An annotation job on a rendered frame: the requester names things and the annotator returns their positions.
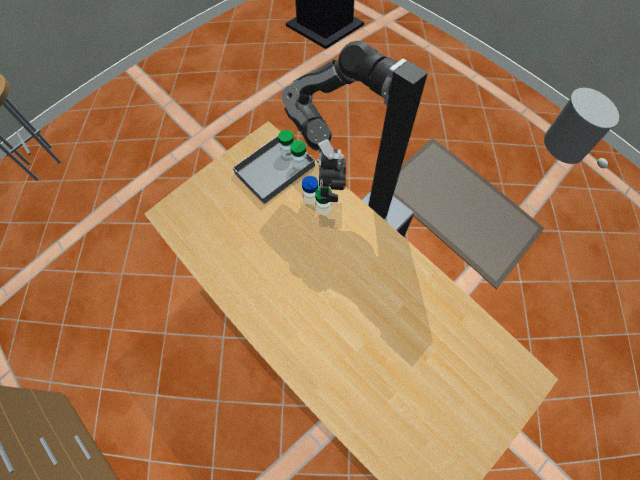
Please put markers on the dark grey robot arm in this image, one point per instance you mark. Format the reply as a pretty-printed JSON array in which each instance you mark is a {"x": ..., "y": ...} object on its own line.
[{"x": 357, "y": 60}]

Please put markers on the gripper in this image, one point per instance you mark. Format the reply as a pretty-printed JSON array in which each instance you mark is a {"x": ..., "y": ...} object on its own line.
[{"x": 335, "y": 179}]

